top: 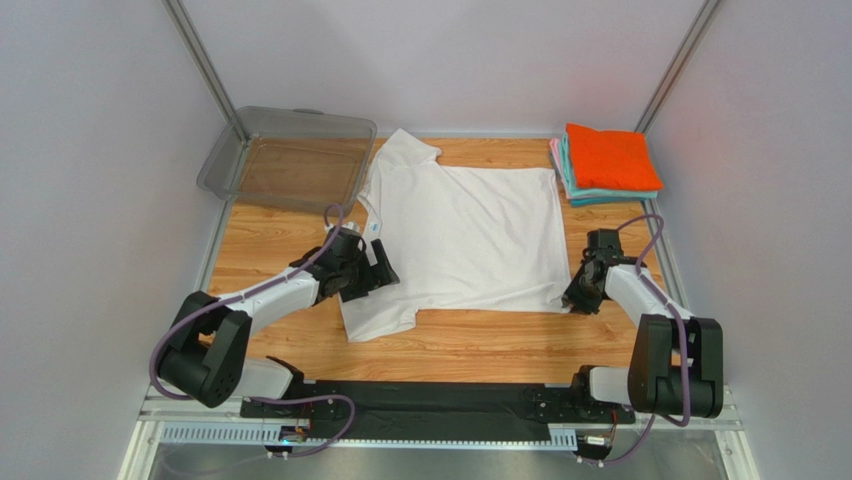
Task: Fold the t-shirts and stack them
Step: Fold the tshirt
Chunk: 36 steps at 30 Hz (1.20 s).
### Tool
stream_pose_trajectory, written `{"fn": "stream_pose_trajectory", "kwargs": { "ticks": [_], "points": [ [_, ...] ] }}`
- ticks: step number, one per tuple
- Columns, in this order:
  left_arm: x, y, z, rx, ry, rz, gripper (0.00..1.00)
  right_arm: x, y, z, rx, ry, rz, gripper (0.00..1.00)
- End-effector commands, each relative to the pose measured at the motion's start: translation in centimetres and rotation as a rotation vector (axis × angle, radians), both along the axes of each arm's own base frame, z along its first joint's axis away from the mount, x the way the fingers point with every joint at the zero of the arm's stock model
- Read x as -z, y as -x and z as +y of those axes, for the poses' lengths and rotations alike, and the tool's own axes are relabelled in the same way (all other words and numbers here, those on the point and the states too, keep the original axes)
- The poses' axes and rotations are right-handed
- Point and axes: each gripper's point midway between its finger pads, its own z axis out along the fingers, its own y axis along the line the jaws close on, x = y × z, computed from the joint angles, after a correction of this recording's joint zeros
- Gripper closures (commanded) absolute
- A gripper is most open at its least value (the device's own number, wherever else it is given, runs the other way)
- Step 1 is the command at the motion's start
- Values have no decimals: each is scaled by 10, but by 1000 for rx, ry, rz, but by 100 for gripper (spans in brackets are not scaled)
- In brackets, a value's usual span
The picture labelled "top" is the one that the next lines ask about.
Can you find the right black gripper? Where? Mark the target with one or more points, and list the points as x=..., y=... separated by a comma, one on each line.
x=581, y=289

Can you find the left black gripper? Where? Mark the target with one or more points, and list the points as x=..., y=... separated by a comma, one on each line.
x=376, y=274

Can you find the orange folded t-shirt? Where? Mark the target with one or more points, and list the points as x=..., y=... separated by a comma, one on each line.
x=611, y=160

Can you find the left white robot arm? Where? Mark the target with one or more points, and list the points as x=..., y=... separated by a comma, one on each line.
x=203, y=356

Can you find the white t-shirt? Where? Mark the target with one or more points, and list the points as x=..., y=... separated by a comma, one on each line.
x=459, y=238

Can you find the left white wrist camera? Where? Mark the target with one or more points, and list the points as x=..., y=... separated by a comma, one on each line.
x=350, y=226

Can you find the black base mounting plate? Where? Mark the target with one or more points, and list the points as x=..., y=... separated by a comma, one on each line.
x=441, y=411

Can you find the clear grey plastic bin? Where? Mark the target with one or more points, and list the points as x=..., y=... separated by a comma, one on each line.
x=297, y=160

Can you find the aluminium frame rail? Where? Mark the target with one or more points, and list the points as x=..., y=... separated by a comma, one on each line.
x=174, y=440

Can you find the pink folded t-shirt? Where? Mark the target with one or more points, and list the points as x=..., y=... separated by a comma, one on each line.
x=557, y=163

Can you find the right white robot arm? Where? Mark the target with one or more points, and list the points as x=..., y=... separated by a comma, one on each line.
x=676, y=368

